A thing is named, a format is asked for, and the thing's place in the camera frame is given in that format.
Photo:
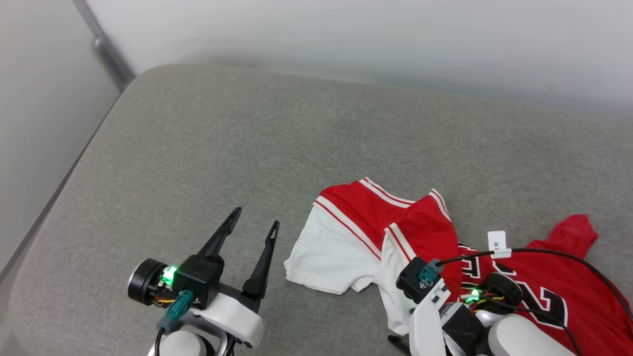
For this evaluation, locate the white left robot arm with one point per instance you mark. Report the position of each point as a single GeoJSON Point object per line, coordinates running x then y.
{"type": "Point", "coordinates": [183, 346]}

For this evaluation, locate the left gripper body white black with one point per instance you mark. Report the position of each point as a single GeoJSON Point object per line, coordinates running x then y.
{"type": "Point", "coordinates": [235, 319]}

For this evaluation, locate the teal left camera connector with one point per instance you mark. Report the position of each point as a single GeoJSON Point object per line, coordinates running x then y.
{"type": "Point", "coordinates": [177, 309]}

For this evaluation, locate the grey fabric sofa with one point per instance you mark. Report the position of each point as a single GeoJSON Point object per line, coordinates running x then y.
{"type": "Point", "coordinates": [247, 148]}

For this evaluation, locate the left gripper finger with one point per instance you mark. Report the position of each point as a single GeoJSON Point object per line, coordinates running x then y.
{"type": "Point", "coordinates": [220, 237]}
{"type": "Point", "coordinates": [262, 262]}

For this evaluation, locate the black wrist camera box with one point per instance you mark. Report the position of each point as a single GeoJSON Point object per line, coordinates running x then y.
{"type": "Point", "coordinates": [200, 277]}
{"type": "Point", "coordinates": [410, 279]}

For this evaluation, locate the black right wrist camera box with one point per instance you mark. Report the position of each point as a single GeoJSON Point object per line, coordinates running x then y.
{"type": "Point", "coordinates": [410, 279]}

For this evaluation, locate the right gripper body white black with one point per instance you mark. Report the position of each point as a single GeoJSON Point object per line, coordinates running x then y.
{"type": "Point", "coordinates": [428, 321]}

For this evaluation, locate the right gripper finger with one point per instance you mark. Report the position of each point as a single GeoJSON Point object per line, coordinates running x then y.
{"type": "Point", "coordinates": [399, 347]}

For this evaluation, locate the teal camera connector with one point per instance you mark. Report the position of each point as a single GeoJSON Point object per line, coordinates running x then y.
{"type": "Point", "coordinates": [177, 309]}
{"type": "Point", "coordinates": [429, 273]}

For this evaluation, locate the teal right camera connector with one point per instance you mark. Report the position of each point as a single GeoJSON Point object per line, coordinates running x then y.
{"type": "Point", "coordinates": [429, 273]}

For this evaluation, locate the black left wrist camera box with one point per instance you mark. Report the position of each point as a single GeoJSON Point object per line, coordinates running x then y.
{"type": "Point", "coordinates": [200, 277]}

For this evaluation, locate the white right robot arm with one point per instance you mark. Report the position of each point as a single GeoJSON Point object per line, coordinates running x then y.
{"type": "Point", "coordinates": [524, 338]}

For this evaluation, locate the red and white jersey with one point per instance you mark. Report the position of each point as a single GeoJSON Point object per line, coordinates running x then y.
{"type": "Point", "coordinates": [346, 247]}

